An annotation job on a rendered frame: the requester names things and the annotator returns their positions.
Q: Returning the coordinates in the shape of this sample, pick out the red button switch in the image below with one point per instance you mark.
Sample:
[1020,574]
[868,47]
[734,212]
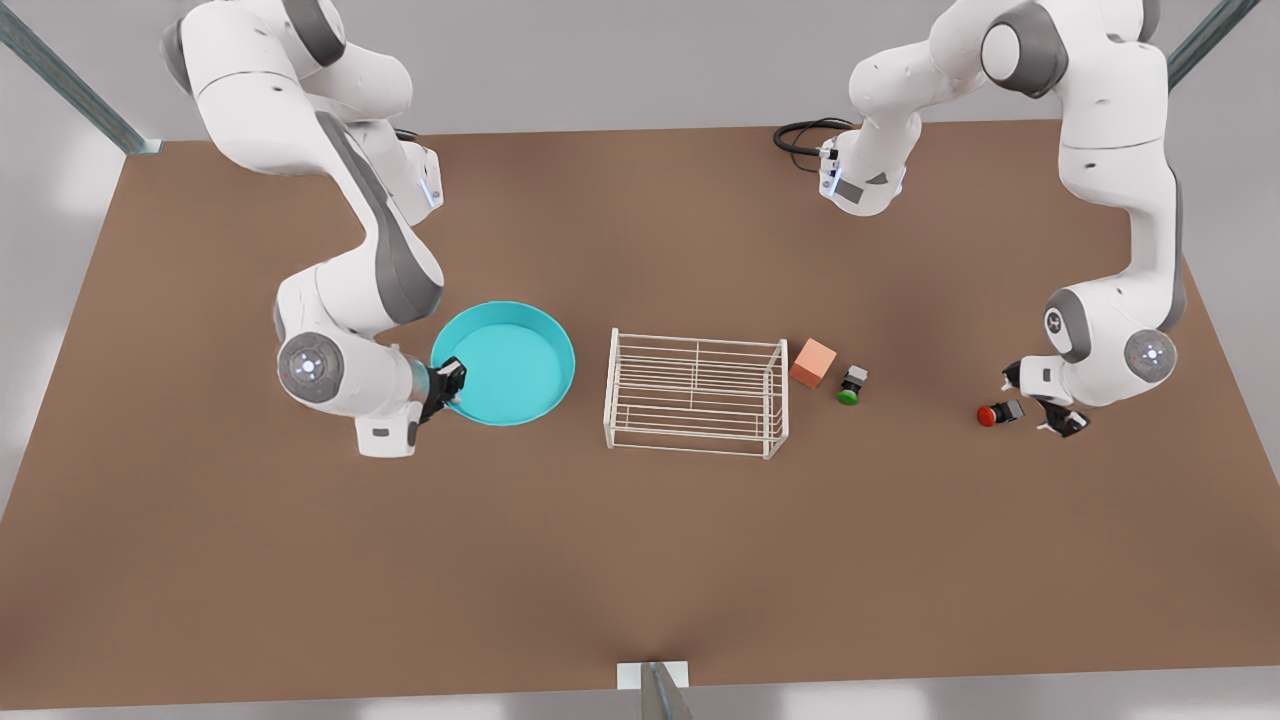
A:
[1000,412]

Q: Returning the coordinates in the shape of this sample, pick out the silver frame post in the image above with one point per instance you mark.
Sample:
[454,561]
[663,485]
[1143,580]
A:
[1205,40]
[70,85]
[655,688]

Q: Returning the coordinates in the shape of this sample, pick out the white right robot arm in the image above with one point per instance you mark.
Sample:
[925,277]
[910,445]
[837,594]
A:
[375,250]

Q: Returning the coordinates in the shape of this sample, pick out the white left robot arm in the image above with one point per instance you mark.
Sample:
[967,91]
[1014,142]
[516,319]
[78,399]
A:
[1120,130]

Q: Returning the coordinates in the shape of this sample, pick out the orange cube block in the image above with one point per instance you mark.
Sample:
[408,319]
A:
[813,362]

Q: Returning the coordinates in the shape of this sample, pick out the green button switch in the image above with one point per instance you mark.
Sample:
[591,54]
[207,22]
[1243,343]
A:
[851,385]

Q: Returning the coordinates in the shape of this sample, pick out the cyan round plate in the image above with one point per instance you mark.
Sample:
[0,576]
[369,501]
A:
[510,365]

